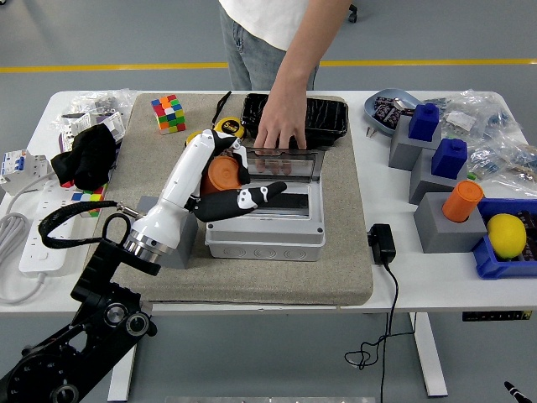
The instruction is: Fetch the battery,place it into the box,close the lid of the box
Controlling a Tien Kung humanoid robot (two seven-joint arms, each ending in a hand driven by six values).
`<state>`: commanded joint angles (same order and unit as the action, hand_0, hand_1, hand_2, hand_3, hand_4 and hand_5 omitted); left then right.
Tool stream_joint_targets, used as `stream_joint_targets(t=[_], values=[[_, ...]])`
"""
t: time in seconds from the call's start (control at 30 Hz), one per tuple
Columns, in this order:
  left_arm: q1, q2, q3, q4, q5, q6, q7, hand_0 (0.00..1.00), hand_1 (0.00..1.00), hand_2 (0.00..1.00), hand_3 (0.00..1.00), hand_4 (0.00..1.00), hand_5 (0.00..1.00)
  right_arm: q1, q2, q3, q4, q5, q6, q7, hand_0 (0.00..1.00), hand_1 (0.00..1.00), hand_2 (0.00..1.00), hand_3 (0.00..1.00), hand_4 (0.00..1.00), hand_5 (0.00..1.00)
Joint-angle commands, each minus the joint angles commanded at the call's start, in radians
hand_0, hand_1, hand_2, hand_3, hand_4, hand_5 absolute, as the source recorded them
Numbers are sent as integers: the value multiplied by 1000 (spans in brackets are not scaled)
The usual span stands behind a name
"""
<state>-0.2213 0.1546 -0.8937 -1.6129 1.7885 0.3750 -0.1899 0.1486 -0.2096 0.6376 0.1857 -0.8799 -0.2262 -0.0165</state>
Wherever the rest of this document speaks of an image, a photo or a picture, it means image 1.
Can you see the grey-brown mat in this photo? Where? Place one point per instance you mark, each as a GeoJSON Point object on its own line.
{"type": "Point", "coordinates": [251, 281]}

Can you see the white circuit breaker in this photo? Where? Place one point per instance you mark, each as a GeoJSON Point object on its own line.
{"type": "Point", "coordinates": [21, 168]}

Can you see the green terminal connector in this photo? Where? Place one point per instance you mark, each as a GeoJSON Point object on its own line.
{"type": "Point", "coordinates": [472, 176]}

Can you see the small metal screws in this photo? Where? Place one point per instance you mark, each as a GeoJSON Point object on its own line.
{"type": "Point", "coordinates": [370, 132]}

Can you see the person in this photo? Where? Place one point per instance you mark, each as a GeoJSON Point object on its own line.
{"type": "Point", "coordinates": [260, 38]}

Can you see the dark printed packets in bin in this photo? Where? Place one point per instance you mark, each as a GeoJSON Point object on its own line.
{"type": "Point", "coordinates": [530, 243]}

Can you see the black power adapter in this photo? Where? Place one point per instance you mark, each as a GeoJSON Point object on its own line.
{"type": "Point", "coordinates": [382, 243]}

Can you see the grey junction box clear lid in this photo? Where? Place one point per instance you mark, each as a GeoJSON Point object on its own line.
{"type": "Point", "coordinates": [268, 247]}

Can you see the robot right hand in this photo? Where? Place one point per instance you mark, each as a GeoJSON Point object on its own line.
{"type": "Point", "coordinates": [514, 392]}

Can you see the person's left forearm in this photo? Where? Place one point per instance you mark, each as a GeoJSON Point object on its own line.
{"type": "Point", "coordinates": [308, 46]}

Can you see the small colourful puzzle cube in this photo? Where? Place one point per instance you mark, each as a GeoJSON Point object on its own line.
{"type": "Point", "coordinates": [90, 197]}

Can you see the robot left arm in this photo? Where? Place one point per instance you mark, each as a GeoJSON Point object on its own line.
{"type": "Point", "coordinates": [84, 319]}

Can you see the yellow tape measure with sticker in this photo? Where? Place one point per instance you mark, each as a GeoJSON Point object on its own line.
{"type": "Point", "coordinates": [192, 138]}

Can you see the black office chair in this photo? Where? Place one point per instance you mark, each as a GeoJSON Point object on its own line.
{"type": "Point", "coordinates": [353, 14]}

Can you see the black cloth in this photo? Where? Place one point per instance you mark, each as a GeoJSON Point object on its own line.
{"type": "Point", "coordinates": [88, 159]}

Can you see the white table leg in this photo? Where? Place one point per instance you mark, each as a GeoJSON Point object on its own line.
{"type": "Point", "coordinates": [430, 357]}
{"type": "Point", "coordinates": [121, 378]}

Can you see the white power strip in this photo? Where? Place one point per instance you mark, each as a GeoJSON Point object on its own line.
{"type": "Point", "coordinates": [42, 256]}

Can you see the grey block holder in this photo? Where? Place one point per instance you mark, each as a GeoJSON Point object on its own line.
{"type": "Point", "coordinates": [403, 153]}
{"type": "Point", "coordinates": [423, 186]}

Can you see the clear bag of small parts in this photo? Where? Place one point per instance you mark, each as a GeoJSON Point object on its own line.
{"type": "Point", "coordinates": [507, 161]}
{"type": "Point", "coordinates": [482, 113]}

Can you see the person's left hand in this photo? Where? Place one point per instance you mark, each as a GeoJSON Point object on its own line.
{"type": "Point", "coordinates": [285, 119]}

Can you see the blue-grey bowl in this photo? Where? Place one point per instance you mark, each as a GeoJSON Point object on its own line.
{"type": "Point", "coordinates": [377, 126]}

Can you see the yellow lemon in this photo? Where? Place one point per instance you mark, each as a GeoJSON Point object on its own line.
{"type": "Point", "coordinates": [507, 235]}

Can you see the clear bags with parts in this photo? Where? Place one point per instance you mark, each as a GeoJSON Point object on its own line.
{"type": "Point", "coordinates": [84, 109]}

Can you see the blue storage bin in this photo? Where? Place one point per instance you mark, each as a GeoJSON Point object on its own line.
{"type": "Point", "coordinates": [491, 264]}

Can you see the black plastic tray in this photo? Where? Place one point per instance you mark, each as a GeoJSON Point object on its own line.
{"type": "Point", "coordinates": [325, 115]}

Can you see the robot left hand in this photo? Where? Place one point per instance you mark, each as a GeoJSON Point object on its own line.
{"type": "Point", "coordinates": [184, 176]}

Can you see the black table control panel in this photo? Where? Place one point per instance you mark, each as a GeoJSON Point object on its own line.
{"type": "Point", "coordinates": [497, 315]}

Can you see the orange cylinder battery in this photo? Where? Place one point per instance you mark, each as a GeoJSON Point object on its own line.
{"type": "Point", "coordinates": [220, 174]}
{"type": "Point", "coordinates": [461, 201]}

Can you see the large colourful puzzle cube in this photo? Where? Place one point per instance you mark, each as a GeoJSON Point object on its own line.
{"type": "Point", "coordinates": [169, 114]}

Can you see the grey block with round hole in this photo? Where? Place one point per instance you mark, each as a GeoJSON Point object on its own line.
{"type": "Point", "coordinates": [444, 237]}
{"type": "Point", "coordinates": [184, 245]}

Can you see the yellow tape measure 5m print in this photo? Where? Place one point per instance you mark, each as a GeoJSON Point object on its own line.
{"type": "Point", "coordinates": [230, 126]}

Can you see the dark printed packets in bowl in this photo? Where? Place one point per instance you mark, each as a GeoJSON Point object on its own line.
{"type": "Point", "coordinates": [388, 113]}

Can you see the blue block battery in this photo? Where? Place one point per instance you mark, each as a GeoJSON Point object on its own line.
{"type": "Point", "coordinates": [423, 121]}
{"type": "Point", "coordinates": [449, 159]}

